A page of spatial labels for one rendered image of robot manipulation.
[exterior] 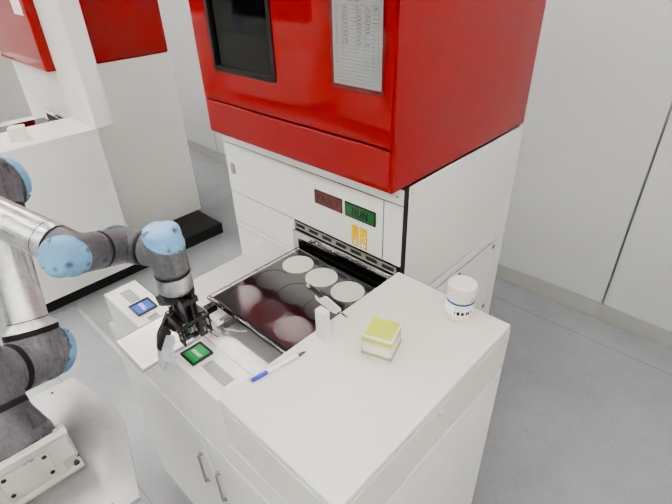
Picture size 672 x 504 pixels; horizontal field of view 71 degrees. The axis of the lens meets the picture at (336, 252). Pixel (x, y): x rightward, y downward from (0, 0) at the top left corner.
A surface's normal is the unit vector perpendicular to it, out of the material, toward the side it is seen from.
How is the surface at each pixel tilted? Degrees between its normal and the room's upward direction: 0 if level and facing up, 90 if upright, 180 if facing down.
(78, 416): 0
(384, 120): 90
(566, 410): 0
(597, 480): 0
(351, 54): 90
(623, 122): 90
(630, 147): 90
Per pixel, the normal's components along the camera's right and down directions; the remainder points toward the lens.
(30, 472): 0.69, 0.37
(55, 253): -0.28, 0.15
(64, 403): -0.03, -0.84
